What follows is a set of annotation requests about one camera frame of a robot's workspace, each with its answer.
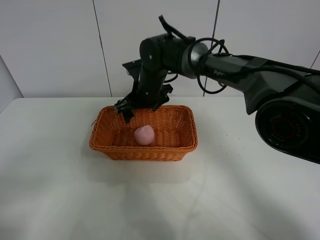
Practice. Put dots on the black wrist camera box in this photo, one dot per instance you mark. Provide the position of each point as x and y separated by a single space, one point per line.
133 67

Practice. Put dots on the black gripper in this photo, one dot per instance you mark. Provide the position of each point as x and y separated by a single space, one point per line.
148 92

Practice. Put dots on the pink peach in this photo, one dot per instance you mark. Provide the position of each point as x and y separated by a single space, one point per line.
144 135

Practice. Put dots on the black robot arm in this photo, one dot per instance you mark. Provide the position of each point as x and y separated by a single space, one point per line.
284 98

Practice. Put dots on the orange woven rectangular basket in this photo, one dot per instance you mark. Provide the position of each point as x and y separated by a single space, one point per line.
174 127

